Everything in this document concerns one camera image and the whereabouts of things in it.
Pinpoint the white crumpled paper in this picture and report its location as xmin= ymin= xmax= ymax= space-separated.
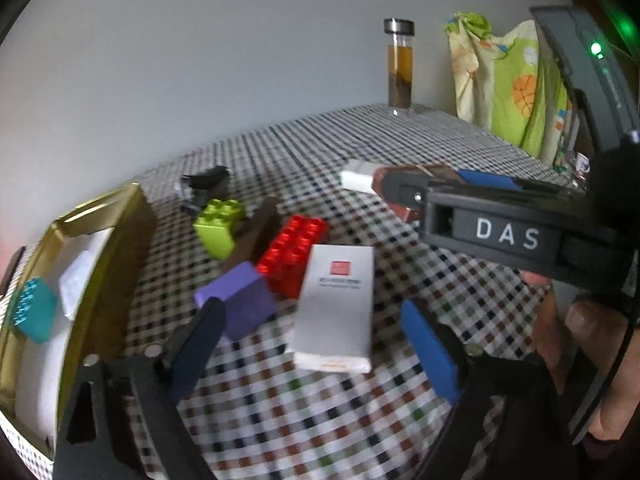
xmin=58 ymin=247 xmax=99 ymax=322

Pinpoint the green toy brick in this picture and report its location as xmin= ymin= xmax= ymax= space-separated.
xmin=193 ymin=198 xmax=247 ymax=261

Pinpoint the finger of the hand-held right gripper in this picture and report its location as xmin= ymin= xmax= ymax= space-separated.
xmin=457 ymin=169 xmax=592 ymax=199
xmin=381 ymin=169 xmax=462 ymax=212

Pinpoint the white grey carton box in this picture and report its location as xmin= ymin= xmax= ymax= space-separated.
xmin=286 ymin=243 xmax=376 ymax=375

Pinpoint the long brown block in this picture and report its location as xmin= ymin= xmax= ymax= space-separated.
xmin=220 ymin=196 xmax=284 ymax=273

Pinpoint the purple block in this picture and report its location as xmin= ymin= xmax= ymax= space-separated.
xmin=194 ymin=261 xmax=279 ymax=344

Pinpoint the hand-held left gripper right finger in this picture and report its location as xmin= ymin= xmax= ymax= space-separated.
xmin=400 ymin=299 xmax=586 ymax=480

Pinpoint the teal toy brick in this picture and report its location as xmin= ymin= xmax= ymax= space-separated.
xmin=7 ymin=277 xmax=58 ymax=344

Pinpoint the green yellow printed cloth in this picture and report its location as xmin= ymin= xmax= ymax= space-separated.
xmin=444 ymin=11 xmax=574 ymax=162

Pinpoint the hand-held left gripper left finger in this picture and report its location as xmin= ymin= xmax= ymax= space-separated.
xmin=52 ymin=297 xmax=228 ymax=480

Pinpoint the red toy brick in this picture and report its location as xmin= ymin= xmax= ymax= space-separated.
xmin=255 ymin=214 xmax=330 ymax=301

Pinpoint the gold tin box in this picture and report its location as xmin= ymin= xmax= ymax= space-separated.
xmin=0 ymin=182 xmax=157 ymax=461

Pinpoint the checkered tablecloth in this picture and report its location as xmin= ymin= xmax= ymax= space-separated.
xmin=0 ymin=102 xmax=601 ymax=480

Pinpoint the reddish brown block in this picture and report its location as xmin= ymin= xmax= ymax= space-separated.
xmin=372 ymin=163 xmax=453 ymax=224

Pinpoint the small white box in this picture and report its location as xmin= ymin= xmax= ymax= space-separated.
xmin=339 ymin=159 xmax=387 ymax=194

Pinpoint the glass tea bottle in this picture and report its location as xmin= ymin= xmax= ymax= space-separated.
xmin=383 ymin=18 xmax=416 ymax=116

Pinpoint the person's right hand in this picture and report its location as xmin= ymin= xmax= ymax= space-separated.
xmin=520 ymin=270 xmax=640 ymax=441

